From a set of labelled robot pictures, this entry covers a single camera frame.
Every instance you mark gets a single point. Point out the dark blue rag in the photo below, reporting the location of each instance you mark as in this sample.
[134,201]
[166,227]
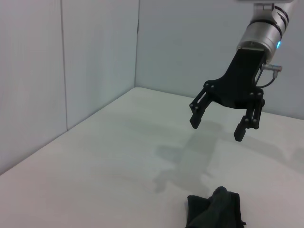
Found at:
[213,209]

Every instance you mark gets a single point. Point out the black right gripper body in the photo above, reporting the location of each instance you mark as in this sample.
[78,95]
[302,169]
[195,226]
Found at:
[240,83]

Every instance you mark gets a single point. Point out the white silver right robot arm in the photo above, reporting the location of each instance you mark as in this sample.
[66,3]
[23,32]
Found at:
[261,33]

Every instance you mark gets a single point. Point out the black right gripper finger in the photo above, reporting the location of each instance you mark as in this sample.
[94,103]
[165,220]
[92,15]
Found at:
[251,118]
[198,114]

